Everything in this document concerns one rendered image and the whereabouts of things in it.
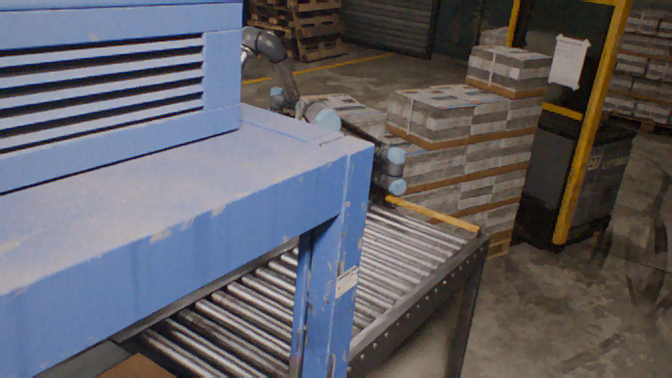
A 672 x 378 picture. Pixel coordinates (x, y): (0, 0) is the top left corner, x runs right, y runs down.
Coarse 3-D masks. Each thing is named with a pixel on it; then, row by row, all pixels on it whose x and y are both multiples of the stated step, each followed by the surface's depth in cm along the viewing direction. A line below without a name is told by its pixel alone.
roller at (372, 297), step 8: (288, 256) 207; (288, 264) 206; (296, 264) 205; (360, 288) 193; (360, 296) 192; (368, 296) 190; (376, 296) 190; (376, 304) 189; (384, 304) 187; (392, 304) 187
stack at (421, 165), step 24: (408, 144) 323; (480, 144) 338; (384, 168) 299; (408, 168) 311; (432, 168) 322; (456, 168) 333; (480, 168) 346; (432, 192) 328; (456, 192) 340; (480, 192) 355; (480, 216) 364
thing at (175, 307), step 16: (368, 208) 253; (272, 256) 206; (240, 272) 195; (208, 288) 185; (224, 288) 188; (176, 304) 176; (192, 304) 177; (144, 320) 168; (160, 320) 168; (176, 320) 174; (112, 336) 160; (128, 336) 161; (128, 352) 162; (144, 352) 167
